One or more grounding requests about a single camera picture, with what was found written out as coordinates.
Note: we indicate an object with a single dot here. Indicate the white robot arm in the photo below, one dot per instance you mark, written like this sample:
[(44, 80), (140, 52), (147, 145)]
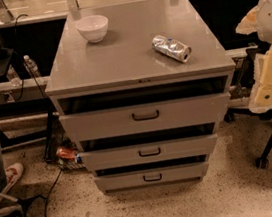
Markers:
[(259, 20)]

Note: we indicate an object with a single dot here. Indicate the grey metal drawer cabinet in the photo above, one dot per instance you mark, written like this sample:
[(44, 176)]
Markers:
[(125, 59)]

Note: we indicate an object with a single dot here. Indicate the grey top drawer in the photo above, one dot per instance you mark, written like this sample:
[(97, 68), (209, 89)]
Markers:
[(145, 109)]

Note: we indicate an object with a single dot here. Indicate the crushed silver can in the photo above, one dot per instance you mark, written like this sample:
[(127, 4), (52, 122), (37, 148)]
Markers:
[(171, 48)]

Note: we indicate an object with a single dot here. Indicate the orange bottle on floor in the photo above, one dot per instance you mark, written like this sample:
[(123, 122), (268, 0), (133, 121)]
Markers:
[(68, 154)]

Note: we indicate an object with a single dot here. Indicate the white ceramic bowl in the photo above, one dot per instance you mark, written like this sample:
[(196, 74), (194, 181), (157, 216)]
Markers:
[(93, 28)]

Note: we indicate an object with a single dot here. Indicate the clear water bottle white cap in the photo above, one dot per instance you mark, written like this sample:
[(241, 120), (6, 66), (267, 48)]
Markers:
[(31, 67)]

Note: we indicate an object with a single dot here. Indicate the clear plastic bottle behind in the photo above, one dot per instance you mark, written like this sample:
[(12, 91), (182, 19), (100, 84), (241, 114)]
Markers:
[(13, 77)]

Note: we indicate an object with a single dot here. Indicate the black tripod stand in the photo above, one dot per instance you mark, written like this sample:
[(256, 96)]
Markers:
[(20, 207)]

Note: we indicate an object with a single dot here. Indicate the black table leg frame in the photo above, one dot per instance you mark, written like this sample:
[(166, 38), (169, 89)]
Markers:
[(26, 108)]

